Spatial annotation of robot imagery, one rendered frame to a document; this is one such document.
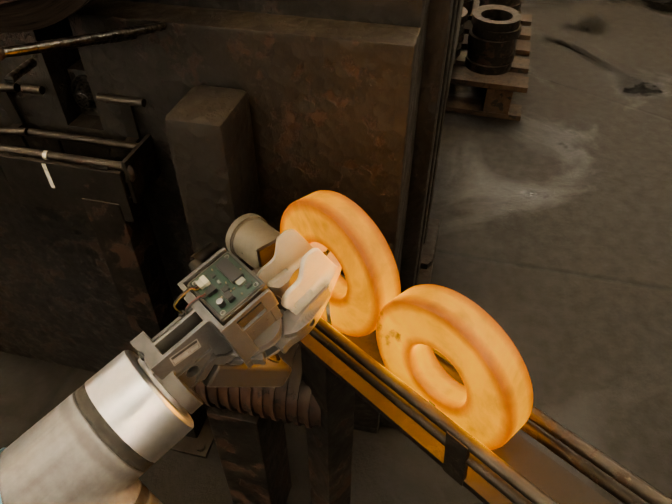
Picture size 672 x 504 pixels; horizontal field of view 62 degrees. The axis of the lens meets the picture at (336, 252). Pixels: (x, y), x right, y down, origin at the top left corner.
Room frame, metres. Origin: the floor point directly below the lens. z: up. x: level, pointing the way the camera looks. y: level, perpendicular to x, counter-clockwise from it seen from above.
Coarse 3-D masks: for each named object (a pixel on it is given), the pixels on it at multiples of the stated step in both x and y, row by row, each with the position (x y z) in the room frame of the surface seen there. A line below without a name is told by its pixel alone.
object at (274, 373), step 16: (224, 368) 0.30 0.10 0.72; (240, 368) 0.31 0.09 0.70; (256, 368) 0.32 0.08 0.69; (272, 368) 0.33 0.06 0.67; (288, 368) 0.34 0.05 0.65; (208, 384) 0.28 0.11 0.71; (224, 384) 0.29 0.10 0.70; (240, 384) 0.30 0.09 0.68; (256, 384) 0.31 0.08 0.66; (272, 384) 0.33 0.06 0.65
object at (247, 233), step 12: (240, 216) 0.54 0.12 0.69; (252, 216) 0.54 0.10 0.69; (240, 228) 0.52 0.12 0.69; (252, 228) 0.52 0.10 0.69; (264, 228) 0.51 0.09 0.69; (228, 240) 0.51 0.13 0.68; (240, 240) 0.51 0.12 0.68; (252, 240) 0.50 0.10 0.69; (264, 240) 0.49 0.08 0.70; (240, 252) 0.50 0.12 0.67; (252, 252) 0.48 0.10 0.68; (252, 264) 0.48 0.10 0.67
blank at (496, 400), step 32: (416, 288) 0.34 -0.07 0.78; (448, 288) 0.32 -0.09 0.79; (384, 320) 0.33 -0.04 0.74; (416, 320) 0.31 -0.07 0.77; (448, 320) 0.28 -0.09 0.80; (480, 320) 0.28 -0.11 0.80; (384, 352) 0.33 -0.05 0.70; (416, 352) 0.31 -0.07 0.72; (448, 352) 0.28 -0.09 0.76; (480, 352) 0.26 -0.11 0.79; (512, 352) 0.26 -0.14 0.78; (416, 384) 0.30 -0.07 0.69; (448, 384) 0.30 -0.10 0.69; (480, 384) 0.25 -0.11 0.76; (512, 384) 0.25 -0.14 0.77; (448, 416) 0.27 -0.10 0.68; (480, 416) 0.25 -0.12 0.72; (512, 416) 0.23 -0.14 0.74
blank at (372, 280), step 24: (336, 192) 0.44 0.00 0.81; (288, 216) 0.44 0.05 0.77; (312, 216) 0.41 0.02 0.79; (336, 216) 0.40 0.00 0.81; (360, 216) 0.40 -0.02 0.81; (312, 240) 0.42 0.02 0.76; (336, 240) 0.39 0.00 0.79; (360, 240) 0.38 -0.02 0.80; (384, 240) 0.38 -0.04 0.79; (360, 264) 0.36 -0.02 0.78; (384, 264) 0.37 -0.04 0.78; (336, 288) 0.41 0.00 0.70; (360, 288) 0.36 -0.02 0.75; (384, 288) 0.35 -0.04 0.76; (336, 312) 0.38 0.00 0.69; (360, 312) 0.36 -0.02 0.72
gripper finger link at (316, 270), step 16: (304, 256) 0.36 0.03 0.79; (320, 256) 0.37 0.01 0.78; (304, 272) 0.36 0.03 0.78; (320, 272) 0.37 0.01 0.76; (336, 272) 0.38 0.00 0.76; (288, 288) 0.35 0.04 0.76; (304, 288) 0.36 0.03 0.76; (320, 288) 0.36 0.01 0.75; (288, 304) 0.34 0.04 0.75; (304, 304) 0.35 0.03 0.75
